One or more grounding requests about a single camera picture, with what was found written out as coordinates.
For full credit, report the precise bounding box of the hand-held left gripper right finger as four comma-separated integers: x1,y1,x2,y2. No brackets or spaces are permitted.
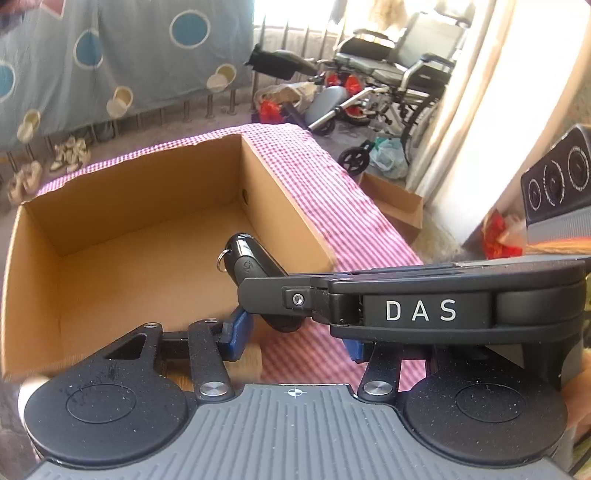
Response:
344,338,406,401

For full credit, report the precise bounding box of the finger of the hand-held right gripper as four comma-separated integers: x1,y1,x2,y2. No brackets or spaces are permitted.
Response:
286,264,428,281
238,273,366,325

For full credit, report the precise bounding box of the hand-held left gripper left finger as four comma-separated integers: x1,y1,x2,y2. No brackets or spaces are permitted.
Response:
99,308,252,400

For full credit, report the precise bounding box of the black car key fob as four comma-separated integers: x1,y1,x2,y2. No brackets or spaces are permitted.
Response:
216,233,303,332

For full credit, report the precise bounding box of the red orange plastic bag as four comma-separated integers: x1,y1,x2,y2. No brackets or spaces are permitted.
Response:
481,209,526,260

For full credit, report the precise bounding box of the small cardboard box on floor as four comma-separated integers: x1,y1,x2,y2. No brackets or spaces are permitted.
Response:
359,172,424,246

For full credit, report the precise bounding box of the pink checked tablecloth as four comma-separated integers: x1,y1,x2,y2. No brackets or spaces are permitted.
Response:
36,122,444,393

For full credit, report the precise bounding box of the green plastic bag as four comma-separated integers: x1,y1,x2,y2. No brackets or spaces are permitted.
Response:
369,137,410,180

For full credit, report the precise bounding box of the grey blue cushion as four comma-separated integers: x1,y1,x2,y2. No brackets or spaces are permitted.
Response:
306,85,348,126

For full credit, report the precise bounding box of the beige plastic bag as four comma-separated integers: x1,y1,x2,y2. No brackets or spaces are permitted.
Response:
255,83,315,114

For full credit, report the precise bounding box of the white curtain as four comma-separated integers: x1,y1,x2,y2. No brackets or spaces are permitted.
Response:
409,0,571,252

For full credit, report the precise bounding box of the metal balcony railing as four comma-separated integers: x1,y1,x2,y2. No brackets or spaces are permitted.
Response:
0,14,416,185

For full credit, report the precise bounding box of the grey wheelchair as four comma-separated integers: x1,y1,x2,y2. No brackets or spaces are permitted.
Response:
308,9,468,177

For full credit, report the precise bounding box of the black padded footrest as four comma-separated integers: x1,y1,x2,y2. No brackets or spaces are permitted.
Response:
244,44,320,82

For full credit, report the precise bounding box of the white shoe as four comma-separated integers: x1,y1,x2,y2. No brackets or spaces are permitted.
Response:
6,178,29,203
18,161,43,191

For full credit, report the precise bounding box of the blue blanket with shapes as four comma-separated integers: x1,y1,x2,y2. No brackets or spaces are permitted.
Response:
0,0,256,145

